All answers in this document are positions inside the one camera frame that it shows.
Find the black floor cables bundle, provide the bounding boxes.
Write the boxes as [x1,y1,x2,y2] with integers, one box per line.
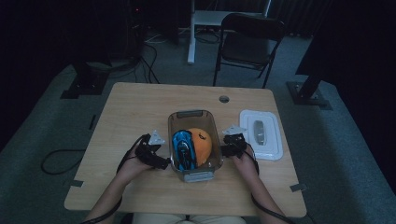
[134,41,162,85]

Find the dark computer tower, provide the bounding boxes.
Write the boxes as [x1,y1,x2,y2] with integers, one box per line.
[124,0,148,64]

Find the person's left hand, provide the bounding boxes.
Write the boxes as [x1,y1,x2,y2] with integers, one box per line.
[119,144,152,183]

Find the black folding chair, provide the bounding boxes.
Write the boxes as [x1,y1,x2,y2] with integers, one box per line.
[212,12,286,90]

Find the black looped floor cable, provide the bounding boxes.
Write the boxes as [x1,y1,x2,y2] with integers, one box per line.
[40,148,87,176]

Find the orange plush toy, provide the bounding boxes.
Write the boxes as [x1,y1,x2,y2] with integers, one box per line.
[186,127,214,168]

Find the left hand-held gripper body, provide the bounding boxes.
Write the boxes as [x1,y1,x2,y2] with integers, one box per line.
[134,129,166,168]

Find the person's right hand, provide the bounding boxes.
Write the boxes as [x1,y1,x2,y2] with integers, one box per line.
[231,146,260,182]

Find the right hand-held gripper cable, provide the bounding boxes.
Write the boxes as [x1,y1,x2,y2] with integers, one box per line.
[245,143,295,224]

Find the clear plastic storage box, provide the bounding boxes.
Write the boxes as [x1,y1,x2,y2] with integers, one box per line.
[167,109,224,184]

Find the blue toy car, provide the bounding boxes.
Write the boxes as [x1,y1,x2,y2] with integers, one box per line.
[171,129,198,172]

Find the black slanted stand with base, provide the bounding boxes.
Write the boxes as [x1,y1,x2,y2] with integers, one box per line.
[286,31,333,111]

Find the black stand with square base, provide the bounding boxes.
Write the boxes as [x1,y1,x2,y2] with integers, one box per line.
[60,59,110,100]

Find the person's beige pants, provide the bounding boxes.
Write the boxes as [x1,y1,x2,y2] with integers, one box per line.
[132,212,248,224]

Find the white storage box lid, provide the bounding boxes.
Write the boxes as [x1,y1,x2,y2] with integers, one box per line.
[238,108,285,162]

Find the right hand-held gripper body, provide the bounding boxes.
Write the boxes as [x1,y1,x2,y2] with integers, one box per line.
[221,123,249,159]

